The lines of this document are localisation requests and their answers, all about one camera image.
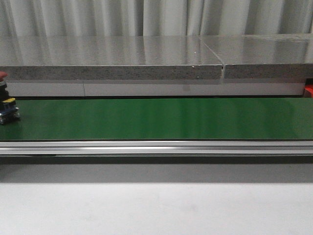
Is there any green conveyor belt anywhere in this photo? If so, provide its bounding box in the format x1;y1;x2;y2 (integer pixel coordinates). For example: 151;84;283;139
0;98;313;141

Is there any grey stone countertop slab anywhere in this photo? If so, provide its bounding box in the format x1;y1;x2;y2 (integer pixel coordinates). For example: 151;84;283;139
0;34;313;97

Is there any red mushroom push button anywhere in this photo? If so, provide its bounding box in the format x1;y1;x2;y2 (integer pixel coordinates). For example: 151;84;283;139
0;71;20;125

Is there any red plastic bin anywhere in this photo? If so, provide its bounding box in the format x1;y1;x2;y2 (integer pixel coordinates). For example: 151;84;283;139
303;84;313;98

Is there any grey pleated curtain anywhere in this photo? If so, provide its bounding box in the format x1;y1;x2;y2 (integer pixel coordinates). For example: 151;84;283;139
0;0;313;36

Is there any aluminium conveyor side rail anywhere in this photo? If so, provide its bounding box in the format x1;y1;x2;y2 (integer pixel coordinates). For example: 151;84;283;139
0;141;313;156

